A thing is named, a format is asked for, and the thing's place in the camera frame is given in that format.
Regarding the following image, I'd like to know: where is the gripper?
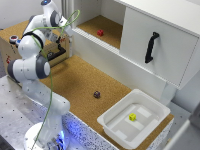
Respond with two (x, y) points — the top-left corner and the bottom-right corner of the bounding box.
(49, 20), (73, 44)

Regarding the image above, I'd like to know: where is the pink block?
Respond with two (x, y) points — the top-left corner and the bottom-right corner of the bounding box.
(96, 29), (105, 37)

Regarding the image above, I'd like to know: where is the white cabinet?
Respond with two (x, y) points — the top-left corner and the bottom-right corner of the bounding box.
(68, 0), (200, 108)

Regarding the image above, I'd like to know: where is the red button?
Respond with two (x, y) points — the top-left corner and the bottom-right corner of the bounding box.
(8, 34), (19, 44)

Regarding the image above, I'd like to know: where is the wooden drawer box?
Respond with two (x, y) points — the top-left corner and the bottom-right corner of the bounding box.
(0, 19), (73, 69)

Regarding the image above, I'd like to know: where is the purple block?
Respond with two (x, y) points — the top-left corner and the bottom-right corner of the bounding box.
(93, 90), (101, 99)

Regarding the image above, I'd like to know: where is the white plastic box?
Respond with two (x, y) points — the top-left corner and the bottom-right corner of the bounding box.
(96, 88), (172, 149)

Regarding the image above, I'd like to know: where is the yellow block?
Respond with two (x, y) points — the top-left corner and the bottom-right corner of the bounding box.
(128, 113), (138, 122)

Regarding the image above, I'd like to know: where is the white sliding door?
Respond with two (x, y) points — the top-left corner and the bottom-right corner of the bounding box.
(119, 6), (200, 90)

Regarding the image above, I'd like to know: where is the black drawer handle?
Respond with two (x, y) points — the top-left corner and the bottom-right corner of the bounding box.
(46, 44), (67, 63)

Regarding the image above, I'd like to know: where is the green cable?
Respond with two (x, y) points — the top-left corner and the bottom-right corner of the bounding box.
(29, 8), (82, 150)

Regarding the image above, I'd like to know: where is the black door handle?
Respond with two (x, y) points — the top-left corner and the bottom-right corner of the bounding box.
(144, 31), (160, 64)

